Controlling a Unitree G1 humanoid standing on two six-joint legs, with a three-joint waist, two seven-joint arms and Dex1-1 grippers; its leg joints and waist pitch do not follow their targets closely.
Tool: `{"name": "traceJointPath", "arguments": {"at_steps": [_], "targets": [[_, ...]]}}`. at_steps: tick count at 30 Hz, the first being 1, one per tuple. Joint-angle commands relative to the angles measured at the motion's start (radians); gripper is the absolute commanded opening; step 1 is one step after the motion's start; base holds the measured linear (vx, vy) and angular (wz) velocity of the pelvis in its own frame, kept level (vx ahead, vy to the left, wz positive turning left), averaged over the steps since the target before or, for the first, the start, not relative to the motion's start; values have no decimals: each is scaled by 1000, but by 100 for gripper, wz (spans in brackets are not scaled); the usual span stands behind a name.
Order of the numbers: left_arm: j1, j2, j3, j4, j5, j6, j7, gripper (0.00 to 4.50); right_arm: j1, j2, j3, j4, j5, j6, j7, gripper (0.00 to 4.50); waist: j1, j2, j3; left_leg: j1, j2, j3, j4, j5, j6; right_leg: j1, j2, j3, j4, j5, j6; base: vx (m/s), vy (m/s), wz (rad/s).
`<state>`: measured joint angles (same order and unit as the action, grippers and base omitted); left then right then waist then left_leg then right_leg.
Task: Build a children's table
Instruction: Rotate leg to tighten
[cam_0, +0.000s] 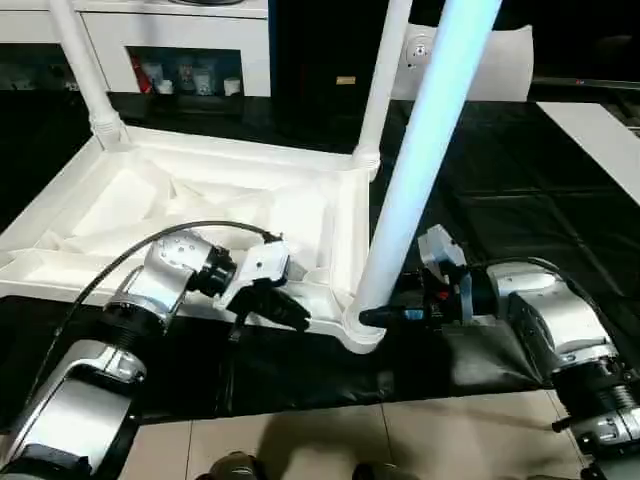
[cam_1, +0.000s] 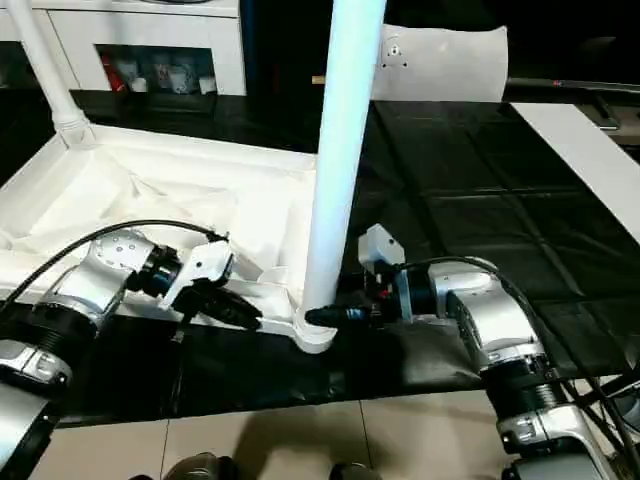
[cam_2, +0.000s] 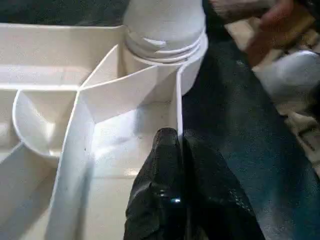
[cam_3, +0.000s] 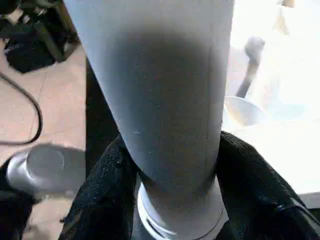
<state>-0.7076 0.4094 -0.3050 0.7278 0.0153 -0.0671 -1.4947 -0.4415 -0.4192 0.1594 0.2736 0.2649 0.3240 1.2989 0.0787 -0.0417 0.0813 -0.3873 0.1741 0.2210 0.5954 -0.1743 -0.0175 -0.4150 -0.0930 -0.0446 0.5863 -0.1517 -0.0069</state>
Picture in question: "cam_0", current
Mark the white plastic table leg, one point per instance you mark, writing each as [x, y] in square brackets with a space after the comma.
[85, 70]
[380, 80]
[425, 150]

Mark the black work mat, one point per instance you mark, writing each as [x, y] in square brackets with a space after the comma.
[520, 230]

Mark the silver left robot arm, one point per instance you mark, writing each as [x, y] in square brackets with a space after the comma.
[150, 300]

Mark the white flat board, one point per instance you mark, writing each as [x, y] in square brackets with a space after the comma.
[600, 140]

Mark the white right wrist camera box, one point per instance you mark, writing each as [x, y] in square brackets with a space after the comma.
[440, 255]

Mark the white plastic bag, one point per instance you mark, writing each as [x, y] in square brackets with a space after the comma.
[505, 65]

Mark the small tan label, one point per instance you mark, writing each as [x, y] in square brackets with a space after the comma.
[345, 80]

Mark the dark grey robot body part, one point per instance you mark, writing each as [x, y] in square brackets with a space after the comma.
[230, 468]
[378, 472]

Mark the white cabinet with glass doors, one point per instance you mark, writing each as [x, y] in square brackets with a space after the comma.
[200, 45]

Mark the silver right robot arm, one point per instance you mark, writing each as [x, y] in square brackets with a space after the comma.
[550, 320]

